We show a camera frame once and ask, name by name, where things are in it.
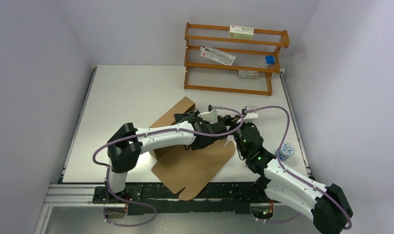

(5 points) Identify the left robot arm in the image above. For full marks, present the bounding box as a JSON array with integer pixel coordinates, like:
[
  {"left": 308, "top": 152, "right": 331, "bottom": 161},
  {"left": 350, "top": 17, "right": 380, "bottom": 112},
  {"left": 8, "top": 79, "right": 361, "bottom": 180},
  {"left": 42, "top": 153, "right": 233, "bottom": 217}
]
[{"left": 105, "top": 110, "right": 235, "bottom": 203}]

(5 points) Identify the blue small object on shelf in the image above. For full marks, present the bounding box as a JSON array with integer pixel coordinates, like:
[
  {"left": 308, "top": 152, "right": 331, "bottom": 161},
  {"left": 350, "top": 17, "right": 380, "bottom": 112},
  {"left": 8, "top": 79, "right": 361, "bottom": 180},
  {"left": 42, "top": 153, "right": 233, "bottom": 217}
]
[{"left": 264, "top": 56, "right": 277, "bottom": 64}]

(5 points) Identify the green white box top shelf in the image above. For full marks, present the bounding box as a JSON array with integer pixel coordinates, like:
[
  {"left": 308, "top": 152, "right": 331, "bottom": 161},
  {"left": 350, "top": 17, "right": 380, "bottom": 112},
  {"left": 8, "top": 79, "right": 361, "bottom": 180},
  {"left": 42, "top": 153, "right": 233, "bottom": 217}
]
[{"left": 229, "top": 25, "right": 254, "bottom": 40}]

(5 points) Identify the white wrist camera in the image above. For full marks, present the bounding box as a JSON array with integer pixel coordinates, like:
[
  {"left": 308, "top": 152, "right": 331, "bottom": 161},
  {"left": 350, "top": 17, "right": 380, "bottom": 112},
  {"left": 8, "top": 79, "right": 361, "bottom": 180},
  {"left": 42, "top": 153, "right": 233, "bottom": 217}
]
[
  {"left": 198, "top": 109, "right": 217, "bottom": 123},
  {"left": 242, "top": 106, "right": 258, "bottom": 122}
]

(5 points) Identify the brown cardboard box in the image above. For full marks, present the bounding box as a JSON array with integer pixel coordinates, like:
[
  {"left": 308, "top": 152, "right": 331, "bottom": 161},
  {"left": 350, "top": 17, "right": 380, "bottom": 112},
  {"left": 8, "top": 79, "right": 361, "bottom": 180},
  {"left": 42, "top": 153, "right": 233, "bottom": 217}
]
[{"left": 148, "top": 96, "right": 236, "bottom": 201}]

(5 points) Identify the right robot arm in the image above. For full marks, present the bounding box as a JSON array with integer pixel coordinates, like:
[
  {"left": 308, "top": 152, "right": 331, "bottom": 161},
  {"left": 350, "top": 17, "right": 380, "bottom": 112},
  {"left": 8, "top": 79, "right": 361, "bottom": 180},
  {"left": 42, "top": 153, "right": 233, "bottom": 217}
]
[{"left": 233, "top": 123, "right": 353, "bottom": 234}]

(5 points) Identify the orange wooden shelf rack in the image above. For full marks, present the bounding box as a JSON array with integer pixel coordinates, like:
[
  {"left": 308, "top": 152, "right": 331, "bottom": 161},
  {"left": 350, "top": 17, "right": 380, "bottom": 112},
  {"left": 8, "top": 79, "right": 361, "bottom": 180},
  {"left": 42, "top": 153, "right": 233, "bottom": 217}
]
[{"left": 183, "top": 22, "right": 290, "bottom": 96}]

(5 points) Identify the white plastic packet on shelf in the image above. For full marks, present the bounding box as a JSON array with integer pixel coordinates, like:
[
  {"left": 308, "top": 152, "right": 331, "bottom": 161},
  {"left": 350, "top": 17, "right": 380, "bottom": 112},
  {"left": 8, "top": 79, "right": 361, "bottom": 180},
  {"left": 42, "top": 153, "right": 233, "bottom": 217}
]
[{"left": 200, "top": 47, "right": 236, "bottom": 66}]

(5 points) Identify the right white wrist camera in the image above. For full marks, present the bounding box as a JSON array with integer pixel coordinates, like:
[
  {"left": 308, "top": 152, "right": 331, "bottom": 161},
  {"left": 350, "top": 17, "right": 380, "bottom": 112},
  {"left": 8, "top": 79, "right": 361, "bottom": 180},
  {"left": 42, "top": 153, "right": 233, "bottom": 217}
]
[{"left": 242, "top": 106, "right": 258, "bottom": 122}]

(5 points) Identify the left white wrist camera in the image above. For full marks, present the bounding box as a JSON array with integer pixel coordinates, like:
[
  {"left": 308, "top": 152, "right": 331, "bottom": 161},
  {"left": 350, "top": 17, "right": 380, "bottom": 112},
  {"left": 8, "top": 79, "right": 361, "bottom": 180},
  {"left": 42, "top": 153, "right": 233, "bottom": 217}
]
[{"left": 198, "top": 109, "right": 217, "bottom": 123}]

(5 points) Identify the grey white box lower shelf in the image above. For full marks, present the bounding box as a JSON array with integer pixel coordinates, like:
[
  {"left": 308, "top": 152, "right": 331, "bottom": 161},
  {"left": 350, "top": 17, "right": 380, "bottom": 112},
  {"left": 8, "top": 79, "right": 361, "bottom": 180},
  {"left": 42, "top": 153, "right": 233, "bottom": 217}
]
[{"left": 238, "top": 70, "right": 258, "bottom": 79}]

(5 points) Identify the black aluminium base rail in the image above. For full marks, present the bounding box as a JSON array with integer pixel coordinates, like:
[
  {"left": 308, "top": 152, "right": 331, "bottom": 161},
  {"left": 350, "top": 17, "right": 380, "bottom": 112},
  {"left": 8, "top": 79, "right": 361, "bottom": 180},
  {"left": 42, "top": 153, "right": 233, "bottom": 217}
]
[{"left": 43, "top": 182, "right": 270, "bottom": 218}]

